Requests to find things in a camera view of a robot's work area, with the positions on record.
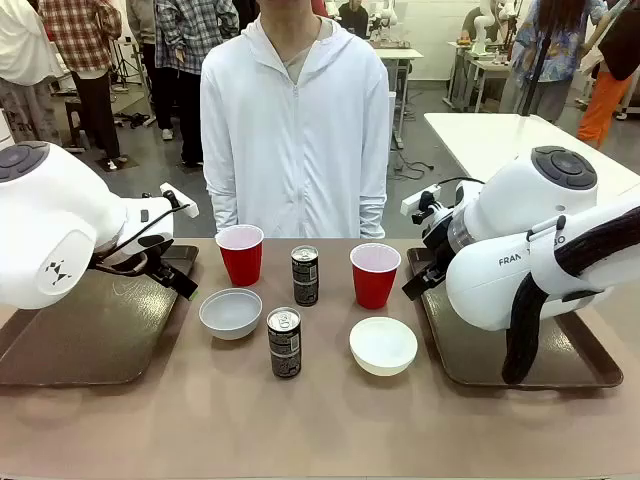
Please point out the person torso white hoodie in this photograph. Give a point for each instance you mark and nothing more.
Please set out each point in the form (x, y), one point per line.
(295, 140)

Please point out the white side table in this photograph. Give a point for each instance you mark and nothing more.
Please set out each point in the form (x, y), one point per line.
(480, 137)

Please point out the black soda can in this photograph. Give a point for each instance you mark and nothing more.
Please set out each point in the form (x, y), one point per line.
(284, 347)
(305, 280)

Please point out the red plastic cup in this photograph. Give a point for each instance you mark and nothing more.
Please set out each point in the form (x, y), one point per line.
(374, 282)
(242, 260)

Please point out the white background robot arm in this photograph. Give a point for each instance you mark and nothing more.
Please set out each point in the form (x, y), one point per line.
(484, 25)

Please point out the grey-white bowl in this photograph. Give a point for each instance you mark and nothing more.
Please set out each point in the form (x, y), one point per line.
(231, 315)

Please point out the bystander white top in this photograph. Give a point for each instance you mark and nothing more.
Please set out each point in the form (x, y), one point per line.
(22, 55)

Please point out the bystander orange trousers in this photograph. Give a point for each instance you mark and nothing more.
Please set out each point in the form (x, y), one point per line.
(607, 95)

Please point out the bystander red plaid shirt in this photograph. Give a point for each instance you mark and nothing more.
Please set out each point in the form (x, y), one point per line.
(87, 55)

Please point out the bystander blue plaid shirt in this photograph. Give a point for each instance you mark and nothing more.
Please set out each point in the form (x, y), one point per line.
(192, 35)

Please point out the black stool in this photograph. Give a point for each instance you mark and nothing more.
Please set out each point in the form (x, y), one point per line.
(77, 117)

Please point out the seated bystander dark top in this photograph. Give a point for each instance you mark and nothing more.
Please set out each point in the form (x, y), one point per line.
(354, 15)

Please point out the brown plastic tray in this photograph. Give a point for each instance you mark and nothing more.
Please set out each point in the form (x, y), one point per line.
(95, 330)
(565, 355)

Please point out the white background desk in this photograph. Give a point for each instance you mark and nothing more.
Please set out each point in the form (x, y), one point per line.
(400, 55)
(480, 65)

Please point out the black stand pole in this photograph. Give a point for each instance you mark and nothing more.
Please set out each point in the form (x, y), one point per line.
(537, 70)

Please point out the person left forearm white sleeve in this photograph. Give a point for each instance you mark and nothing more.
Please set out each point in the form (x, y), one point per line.
(372, 215)

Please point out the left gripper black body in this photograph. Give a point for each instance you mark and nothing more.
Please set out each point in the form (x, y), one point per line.
(152, 250)

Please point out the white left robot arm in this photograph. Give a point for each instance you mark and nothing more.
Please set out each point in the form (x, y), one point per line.
(55, 215)

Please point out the white bowl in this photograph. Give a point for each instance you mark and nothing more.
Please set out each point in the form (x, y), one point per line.
(383, 347)

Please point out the bystander colourful patterned shirt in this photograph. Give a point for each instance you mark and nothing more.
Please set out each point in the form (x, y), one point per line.
(555, 50)

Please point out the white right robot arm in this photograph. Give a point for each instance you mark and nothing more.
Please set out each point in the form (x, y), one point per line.
(505, 270)

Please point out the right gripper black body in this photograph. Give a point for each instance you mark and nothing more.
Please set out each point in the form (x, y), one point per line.
(437, 247)

